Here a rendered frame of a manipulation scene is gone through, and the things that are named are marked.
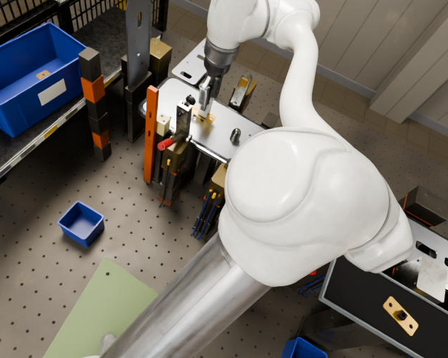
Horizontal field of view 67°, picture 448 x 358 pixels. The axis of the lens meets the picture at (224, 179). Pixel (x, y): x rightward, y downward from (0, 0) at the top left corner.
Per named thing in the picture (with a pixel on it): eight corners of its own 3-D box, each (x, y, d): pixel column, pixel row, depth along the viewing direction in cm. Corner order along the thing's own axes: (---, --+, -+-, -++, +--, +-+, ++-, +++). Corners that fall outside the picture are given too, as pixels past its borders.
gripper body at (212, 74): (224, 70, 88) (216, 95, 96) (238, 54, 93) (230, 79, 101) (199, 57, 89) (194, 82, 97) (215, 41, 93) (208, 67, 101)
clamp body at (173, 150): (180, 193, 132) (193, 140, 102) (166, 212, 127) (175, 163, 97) (166, 185, 132) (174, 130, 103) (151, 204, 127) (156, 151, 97)
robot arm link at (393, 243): (374, 153, 58) (345, 128, 48) (445, 246, 49) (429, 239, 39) (312, 195, 63) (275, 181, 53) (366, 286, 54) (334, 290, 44)
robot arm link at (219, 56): (247, 38, 88) (240, 55, 93) (217, 21, 89) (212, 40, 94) (231, 55, 83) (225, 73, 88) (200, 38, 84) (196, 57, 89)
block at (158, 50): (165, 114, 150) (172, 47, 119) (154, 124, 145) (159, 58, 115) (150, 104, 150) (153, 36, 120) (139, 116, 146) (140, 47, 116)
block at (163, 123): (163, 177, 134) (171, 117, 103) (158, 183, 132) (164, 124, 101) (155, 172, 134) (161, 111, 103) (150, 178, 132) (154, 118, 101)
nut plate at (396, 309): (418, 324, 77) (422, 324, 76) (410, 337, 75) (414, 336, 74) (390, 295, 79) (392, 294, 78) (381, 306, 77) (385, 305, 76)
